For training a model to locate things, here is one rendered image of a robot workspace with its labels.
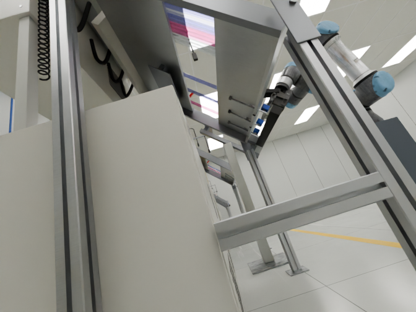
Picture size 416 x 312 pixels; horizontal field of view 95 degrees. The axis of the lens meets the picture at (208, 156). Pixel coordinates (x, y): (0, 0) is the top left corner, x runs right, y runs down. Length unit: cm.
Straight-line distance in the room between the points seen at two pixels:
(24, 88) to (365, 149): 72
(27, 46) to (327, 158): 985
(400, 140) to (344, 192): 103
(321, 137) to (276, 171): 272
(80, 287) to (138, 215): 12
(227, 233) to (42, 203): 34
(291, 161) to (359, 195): 897
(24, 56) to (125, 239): 55
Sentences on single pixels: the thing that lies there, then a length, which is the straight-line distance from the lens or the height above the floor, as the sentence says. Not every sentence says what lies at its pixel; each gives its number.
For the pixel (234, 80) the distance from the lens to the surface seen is 79.
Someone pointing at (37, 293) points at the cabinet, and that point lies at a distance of 46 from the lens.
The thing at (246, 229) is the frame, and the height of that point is 30.
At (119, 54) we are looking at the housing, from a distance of 113.
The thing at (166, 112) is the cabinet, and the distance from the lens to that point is 41.
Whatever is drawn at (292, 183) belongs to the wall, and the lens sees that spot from 908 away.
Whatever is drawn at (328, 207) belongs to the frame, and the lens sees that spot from 34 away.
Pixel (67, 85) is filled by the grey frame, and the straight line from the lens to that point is 50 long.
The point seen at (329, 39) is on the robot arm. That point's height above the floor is 105.
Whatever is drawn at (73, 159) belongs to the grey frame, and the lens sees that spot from 40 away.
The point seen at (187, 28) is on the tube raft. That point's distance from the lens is 77.
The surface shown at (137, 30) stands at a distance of 95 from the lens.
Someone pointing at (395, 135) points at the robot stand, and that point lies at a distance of 136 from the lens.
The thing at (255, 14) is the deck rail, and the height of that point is 75.
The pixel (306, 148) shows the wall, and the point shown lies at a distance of 978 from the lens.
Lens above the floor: 32
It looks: 19 degrees up
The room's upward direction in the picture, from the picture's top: 18 degrees counter-clockwise
